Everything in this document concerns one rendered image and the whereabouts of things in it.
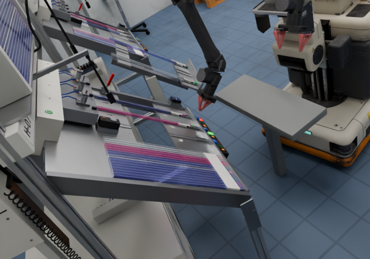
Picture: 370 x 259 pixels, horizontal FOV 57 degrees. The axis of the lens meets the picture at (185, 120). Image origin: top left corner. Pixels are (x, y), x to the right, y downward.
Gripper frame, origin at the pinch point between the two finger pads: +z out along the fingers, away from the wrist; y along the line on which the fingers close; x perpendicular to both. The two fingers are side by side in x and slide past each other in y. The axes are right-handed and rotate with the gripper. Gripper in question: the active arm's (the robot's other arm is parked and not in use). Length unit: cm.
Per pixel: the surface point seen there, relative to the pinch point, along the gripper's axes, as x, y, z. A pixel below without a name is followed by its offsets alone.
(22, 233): -73, 60, 28
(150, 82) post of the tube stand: -15.6, -37.6, 5.2
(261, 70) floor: 113, -116, -11
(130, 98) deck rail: -33.7, -8.1, 6.7
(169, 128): -19.9, 15.6, 6.7
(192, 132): -7.5, 14.8, 6.5
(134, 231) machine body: -28, 39, 46
